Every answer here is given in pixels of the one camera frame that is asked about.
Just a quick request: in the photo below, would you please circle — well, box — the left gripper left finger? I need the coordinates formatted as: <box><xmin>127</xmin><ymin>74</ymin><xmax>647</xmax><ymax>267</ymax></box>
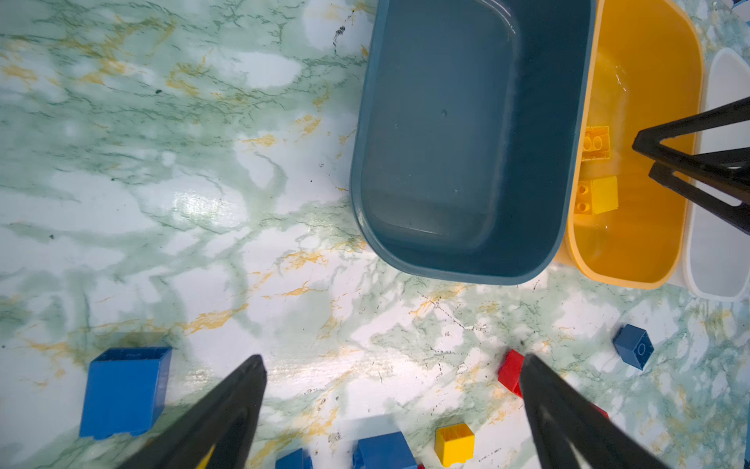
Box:
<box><xmin>120</xmin><ymin>355</ymin><xmax>268</xmax><ymax>468</ymax></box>

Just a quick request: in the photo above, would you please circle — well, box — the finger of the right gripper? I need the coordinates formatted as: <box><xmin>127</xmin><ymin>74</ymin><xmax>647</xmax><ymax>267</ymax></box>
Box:
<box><xmin>650</xmin><ymin>162</ymin><xmax>749</xmax><ymax>235</ymax></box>
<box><xmin>632</xmin><ymin>98</ymin><xmax>749</xmax><ymax>176</ymax></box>

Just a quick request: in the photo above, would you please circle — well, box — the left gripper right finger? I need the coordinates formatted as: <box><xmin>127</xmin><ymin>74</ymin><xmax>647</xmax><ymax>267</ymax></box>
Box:
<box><xmin>520</xmin><ymin>354</ymin><xmax>665</xmax><ymax>468</ymax></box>

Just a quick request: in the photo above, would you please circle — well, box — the white plastic bin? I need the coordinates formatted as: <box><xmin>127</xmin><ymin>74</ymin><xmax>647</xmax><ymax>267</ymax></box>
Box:
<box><xmin>682</xmin><ymin>48</ymin><xmax>749</xmax><ymax>302</ymax></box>

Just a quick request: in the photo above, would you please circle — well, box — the small blue lego brick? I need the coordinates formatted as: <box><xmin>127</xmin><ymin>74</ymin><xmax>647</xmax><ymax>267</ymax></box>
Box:
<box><xmin>612</xmin><ymin>324</ymin><xmax>654</xmax><ymax>371</ymax></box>

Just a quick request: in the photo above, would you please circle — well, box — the yellow plastic bin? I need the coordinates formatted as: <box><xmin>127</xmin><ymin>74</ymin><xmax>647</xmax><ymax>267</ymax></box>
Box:
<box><xmin>556</xmin><ymin>1</ymin><xmax>705</xmax><ymax>289</ymax></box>

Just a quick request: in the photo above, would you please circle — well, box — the dark teal plastic bin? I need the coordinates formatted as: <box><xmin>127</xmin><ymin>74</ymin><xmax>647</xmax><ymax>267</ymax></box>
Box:
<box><xmin>351</xmin><ymin>0</ymin><xmax>604</xmax><ymax>285</ymax></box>

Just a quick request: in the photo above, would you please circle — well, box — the red lego brick centre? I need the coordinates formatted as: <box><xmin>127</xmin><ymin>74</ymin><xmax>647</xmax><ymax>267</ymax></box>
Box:
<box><xmin>497</xmin><ymin>349</ymin><xmax>611</xmax><ymax>421</ymax></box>

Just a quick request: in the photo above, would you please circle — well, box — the blue lego brick narrow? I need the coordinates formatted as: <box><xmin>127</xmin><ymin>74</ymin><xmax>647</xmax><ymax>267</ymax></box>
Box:
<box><xmin>275</xmin><ymin>449</ymin><xmax>314</xmax><ymax>469</ymax></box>

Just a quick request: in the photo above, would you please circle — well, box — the blue lego brick far left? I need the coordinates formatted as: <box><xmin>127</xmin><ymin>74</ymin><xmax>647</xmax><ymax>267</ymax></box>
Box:
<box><xmin>79</xmin><ymin>347</ymin><xmax>172</xmax><ymax>441</ymax></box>

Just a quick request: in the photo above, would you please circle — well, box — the small yellow lego brick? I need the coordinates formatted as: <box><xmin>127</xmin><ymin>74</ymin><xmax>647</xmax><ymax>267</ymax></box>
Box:
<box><xmin>435</xmin><ymin>423</ymin><xmax>476</xmax><ymax>468</ymax></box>

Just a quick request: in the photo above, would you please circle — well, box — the blue lego brick square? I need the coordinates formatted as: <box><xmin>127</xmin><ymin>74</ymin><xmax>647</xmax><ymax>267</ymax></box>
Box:
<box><xmin>353</xmin><ymin>432</ymin><xmax>418</xmax><ymax>469</ymax></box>

